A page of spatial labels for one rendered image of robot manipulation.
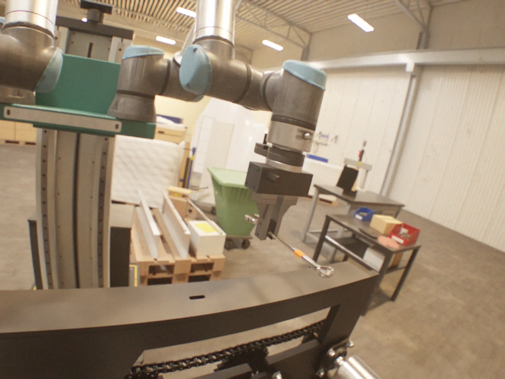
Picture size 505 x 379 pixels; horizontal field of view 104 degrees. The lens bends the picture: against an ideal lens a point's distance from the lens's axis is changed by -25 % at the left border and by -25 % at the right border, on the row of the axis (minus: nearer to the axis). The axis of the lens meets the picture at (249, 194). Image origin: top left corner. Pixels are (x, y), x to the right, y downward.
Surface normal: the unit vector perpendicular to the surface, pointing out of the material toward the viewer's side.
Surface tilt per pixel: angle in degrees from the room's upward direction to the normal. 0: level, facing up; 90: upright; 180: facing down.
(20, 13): 76
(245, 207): 101
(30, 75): 115
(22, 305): 0
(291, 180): 90
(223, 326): 90
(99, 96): 90
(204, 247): 90
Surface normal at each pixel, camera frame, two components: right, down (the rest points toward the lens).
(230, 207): 0.30, 0.47
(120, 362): 0.48, 0.32
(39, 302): 0.22, -0.94
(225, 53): 0.64, 0.00
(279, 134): -0.58, 0.08
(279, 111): -0.77, -0.01
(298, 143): 0.17, 0.28
